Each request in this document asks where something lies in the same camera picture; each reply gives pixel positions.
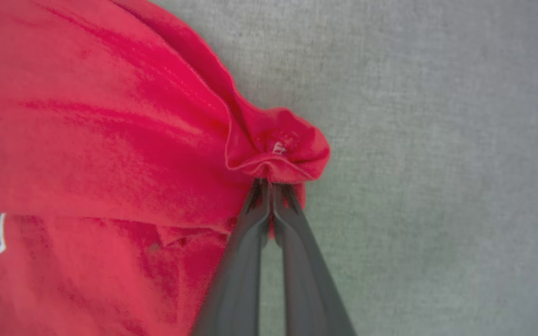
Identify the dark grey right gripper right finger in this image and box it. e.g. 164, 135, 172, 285
272, 183, 358, 336

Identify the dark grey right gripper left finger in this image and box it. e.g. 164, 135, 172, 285
190, 178, 272, 336

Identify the red jersey garment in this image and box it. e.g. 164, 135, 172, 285
0, 0, 331, 336

